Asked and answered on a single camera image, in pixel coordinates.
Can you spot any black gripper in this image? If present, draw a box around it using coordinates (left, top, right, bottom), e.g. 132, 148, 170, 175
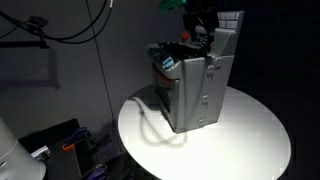
182, 0, 220, 44

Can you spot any grey toy stove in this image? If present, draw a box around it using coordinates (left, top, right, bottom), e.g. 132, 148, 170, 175
146, 9, 245, 134

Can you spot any black tool tray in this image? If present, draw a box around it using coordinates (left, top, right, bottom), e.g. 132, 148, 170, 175
18, 118, 113, 180

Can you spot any white labelled small box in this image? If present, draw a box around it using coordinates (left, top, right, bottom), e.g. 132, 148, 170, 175
30, 145, 52, 163

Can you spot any white rounded housing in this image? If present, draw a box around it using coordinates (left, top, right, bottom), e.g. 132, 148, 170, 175
0, 116, 47, 180

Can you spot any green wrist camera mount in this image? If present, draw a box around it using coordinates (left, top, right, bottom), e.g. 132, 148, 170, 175
158, 0, 188, 11

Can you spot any black hanging cable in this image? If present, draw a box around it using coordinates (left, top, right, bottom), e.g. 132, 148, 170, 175
0, 0, 114, 44

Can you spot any black handled clamp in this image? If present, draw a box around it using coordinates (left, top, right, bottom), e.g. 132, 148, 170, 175
89, 132, 113, 148

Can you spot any purple handled clamp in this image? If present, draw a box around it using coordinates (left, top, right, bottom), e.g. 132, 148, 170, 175
83, 164, 108, 180
69, 126, 91, 142

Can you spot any orange handled clamp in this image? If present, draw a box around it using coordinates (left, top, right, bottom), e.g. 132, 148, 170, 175
61, 142, 76, 153

